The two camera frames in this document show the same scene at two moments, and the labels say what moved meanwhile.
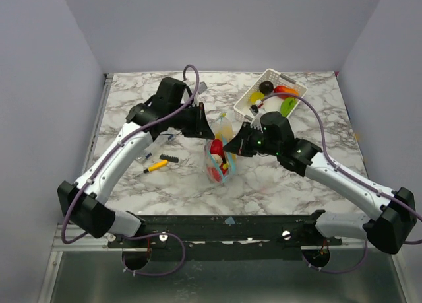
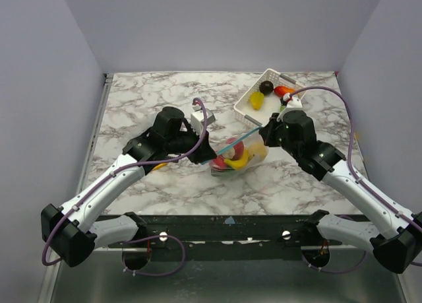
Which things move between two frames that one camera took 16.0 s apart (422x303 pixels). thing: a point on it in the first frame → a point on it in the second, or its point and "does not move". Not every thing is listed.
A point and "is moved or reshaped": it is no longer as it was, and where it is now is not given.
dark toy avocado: (266, 87) does not move
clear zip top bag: (220, 166) is moved or reshaped
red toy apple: (216, 147) is moved or reshaped
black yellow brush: (164, 163) does not move
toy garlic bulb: (217, 159) → (229, 154)
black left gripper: (202, 128) → (204, 152)
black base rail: (268, 230) does not move
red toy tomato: (214, 173) → (219, 161)
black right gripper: (246, 139) → (268, 135)
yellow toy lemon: (226, 133) is moved or reshaped
